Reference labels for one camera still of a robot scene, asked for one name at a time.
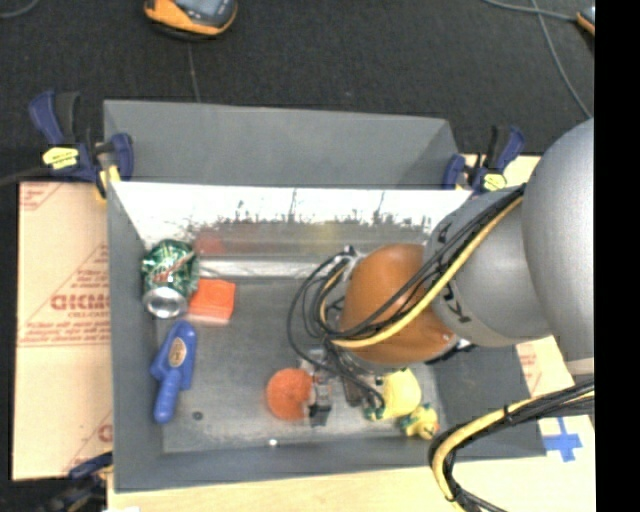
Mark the brown cardboard board red print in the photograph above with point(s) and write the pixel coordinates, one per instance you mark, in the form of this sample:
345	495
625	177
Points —
60	300

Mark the yellow toy lemon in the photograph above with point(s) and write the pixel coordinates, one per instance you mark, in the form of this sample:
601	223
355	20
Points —
402	392

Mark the orange sponge block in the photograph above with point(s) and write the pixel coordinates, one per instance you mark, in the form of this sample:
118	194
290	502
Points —
212	300

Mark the grey metal bin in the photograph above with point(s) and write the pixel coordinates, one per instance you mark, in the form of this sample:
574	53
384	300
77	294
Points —
240	360

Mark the yellow and green toy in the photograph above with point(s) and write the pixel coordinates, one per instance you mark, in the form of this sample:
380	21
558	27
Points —
424	424

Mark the green drink can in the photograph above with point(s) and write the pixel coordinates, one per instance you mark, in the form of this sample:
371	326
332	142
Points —
167	275

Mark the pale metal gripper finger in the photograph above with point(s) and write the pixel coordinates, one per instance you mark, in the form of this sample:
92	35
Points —
314	361
322	402

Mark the orange ball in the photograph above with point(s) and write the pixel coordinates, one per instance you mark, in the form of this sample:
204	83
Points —
287	394

